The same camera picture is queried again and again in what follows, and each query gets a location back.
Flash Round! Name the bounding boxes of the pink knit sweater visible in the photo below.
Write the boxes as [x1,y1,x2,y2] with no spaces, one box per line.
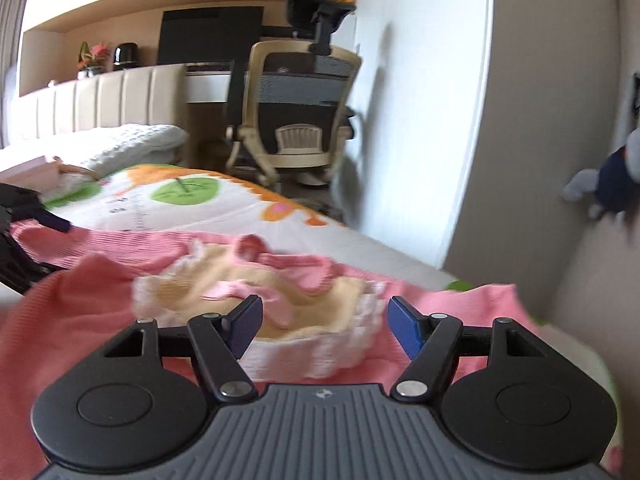
[1,222,534,479]

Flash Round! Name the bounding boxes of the pink cardboard box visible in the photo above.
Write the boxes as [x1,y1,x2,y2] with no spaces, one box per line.
[0,156,61,193]

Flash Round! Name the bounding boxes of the white quilted pillow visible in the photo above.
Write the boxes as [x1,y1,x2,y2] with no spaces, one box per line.
[42,124,189,178]

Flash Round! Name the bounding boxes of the cartoon animal play mat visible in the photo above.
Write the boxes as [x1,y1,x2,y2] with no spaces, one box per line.
[29,165,621,479]

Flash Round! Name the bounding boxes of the red potted plant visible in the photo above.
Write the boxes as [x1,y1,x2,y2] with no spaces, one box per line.
[77,41,110,79]

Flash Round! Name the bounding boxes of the black round speaker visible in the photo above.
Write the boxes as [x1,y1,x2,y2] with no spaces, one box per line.
[113,42,140,72]

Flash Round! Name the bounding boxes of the beige mesh office chair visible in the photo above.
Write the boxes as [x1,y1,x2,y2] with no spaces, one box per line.
[224,0,361,188]

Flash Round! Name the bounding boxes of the grey plush toy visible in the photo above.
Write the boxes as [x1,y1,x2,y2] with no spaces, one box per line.
[561,128,640,222]

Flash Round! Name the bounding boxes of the black computer monitor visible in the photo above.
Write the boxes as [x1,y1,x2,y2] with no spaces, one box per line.
[157,6,264,64]

